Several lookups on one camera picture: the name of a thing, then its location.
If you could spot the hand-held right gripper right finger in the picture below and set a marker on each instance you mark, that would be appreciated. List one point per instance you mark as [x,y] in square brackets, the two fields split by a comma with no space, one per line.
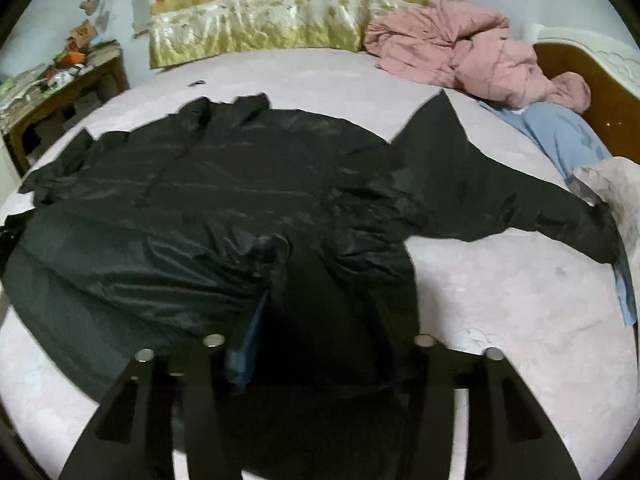
[425,390]

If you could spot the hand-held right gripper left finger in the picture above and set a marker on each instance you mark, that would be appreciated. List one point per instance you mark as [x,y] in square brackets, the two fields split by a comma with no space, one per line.
[246,355]

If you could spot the black jacket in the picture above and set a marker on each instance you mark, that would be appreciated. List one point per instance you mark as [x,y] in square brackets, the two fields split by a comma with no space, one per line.
[210,200]

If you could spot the bed with pink sheet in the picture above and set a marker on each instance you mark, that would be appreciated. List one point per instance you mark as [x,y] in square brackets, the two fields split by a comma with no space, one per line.
[500,310]

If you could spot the beige cloth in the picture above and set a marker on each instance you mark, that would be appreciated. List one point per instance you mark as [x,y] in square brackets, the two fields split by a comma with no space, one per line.
[617,190]

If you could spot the light blue cloth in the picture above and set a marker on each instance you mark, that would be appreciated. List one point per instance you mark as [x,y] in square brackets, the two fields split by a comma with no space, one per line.
[560,135]

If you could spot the wooden side table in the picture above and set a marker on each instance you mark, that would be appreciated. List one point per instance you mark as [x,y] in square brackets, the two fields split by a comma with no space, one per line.
[60,95]

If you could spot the clutter pile on table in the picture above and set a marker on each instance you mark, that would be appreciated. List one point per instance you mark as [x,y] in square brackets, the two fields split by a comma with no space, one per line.
[55,65]

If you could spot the pink quilt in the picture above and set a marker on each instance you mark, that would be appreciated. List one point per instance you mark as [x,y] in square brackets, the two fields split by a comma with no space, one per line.
[465,45]

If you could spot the wooden headboard with white trim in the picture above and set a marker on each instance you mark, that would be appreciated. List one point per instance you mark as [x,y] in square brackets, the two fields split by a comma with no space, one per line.
[595,75]

